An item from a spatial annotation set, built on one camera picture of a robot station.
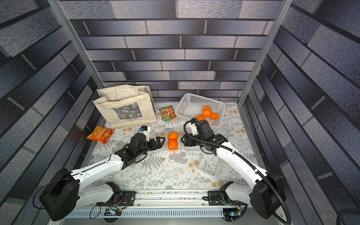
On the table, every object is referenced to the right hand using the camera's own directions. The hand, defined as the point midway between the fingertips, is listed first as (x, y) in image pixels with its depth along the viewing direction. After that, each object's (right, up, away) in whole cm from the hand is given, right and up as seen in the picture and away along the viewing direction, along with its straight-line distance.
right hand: (186, 137), depth 81 cm
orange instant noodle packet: (-59, -1, +15) cm, 61 cm away
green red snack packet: (-14, +14, +29) cm, 35 cm away
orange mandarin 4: (+11, +11, +21) cm, 26 cm away
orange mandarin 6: (-9, -6, +7) cm, 12 cm away
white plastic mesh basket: (+4, +21, +37) cm, 42 cm away
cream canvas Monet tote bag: (-40, +19, +6) cm, 44 cm away
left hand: (-15, -2, +2) cm, 15 cm away
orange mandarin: (+17, +18, +27) cm, 36 cm away
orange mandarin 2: (+22, +12, +23) cm, 34 cm away
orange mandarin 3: (+16, +14, +20) cm, 30 cm away
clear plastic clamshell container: (-14, +1, +19) cm, 24 cm away
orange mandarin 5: (-9, -1, +12) cm, 15 cm away
